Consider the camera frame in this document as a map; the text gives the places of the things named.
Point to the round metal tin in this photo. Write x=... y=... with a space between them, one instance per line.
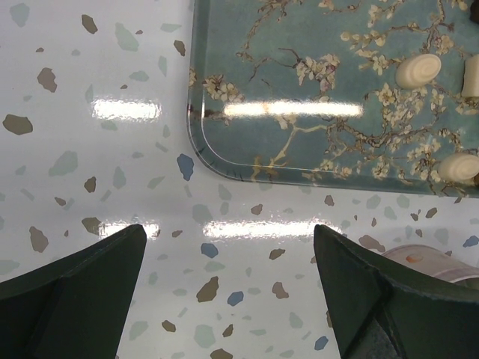
x=436 y=264

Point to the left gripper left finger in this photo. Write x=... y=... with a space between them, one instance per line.
x=74 y=307

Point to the small white chocolate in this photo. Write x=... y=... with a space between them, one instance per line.
x=471 y=77

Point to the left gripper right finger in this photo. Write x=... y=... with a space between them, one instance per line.
x=382 y=309

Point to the floral teal tray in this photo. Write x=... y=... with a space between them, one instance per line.
x=304 y=92

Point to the white oval chocolate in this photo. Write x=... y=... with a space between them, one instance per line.
x=418 y=71

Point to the white round chocolate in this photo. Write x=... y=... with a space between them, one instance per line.
x=459 y=167

